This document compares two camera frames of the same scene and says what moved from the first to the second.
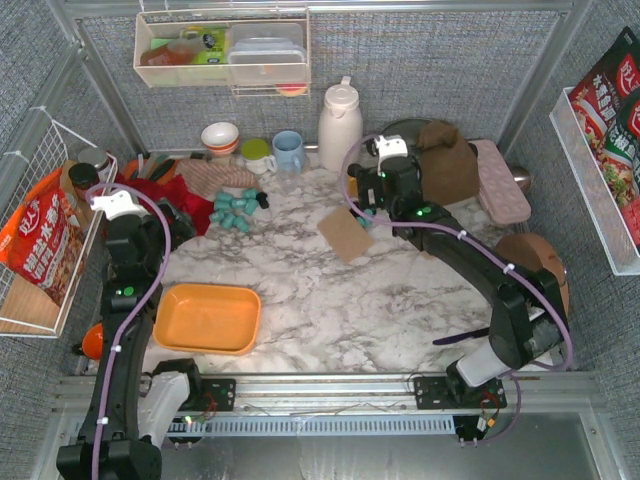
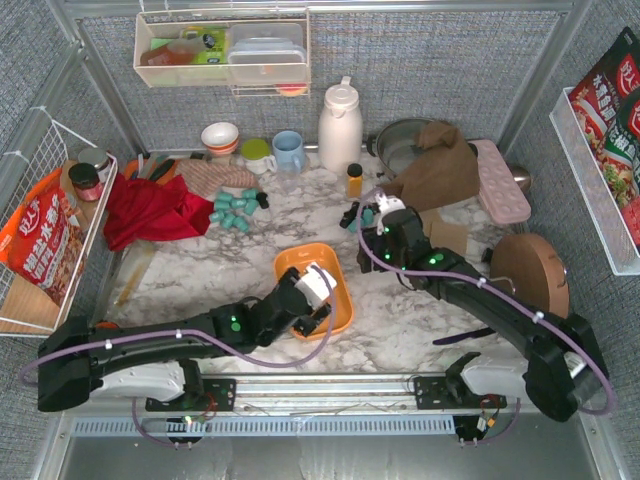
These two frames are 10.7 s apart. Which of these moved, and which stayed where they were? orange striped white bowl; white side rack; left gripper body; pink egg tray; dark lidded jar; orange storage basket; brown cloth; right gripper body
Moved: right gripper body; left gripper body; orange storage basket
Stayed: pink egg tray; orange striped white bowl; white side rack; dark lidded jar; brown cloth
